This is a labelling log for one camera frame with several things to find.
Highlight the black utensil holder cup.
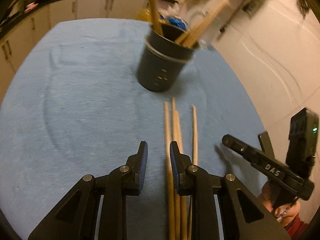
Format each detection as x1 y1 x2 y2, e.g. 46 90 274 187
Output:
137 24 200 92

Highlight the wooden chopstick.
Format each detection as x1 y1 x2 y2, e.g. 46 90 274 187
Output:
187 104 199 240
164 101 176 239
175 110 188 240
142 0 164 37
175 2 229 49
182 0 234 49
147 0 164 37
174 0 234 45
171 98 181 239

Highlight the yellow plastic bag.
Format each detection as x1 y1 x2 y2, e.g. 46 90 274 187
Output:
135 8 152 23

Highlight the person's right hand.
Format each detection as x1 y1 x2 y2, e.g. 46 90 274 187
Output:
258 180 302 228

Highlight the blue plastic bag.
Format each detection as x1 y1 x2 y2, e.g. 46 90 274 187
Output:
165 16 188 31

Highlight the blue towel table cover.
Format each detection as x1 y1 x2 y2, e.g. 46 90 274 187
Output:
1 19 266 239

